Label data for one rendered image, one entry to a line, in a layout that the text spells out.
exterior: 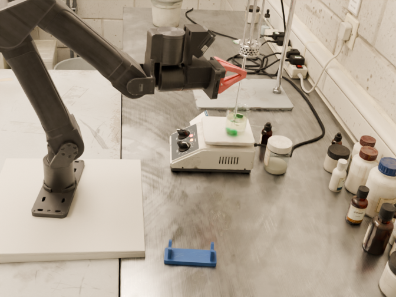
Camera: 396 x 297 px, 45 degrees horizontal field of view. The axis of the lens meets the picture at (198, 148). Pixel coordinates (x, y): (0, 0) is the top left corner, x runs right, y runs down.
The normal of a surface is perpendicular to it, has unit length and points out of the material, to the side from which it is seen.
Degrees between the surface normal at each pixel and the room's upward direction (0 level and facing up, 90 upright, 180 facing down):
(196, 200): 0
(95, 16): 90
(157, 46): 89
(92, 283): 0
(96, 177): 2
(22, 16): 89
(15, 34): 89
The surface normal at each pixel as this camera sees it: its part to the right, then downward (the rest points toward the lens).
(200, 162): 0.06, 0.55
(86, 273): 0.07, -0.83
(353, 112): -0.99, 0.01
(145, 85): 0.33, 0.52
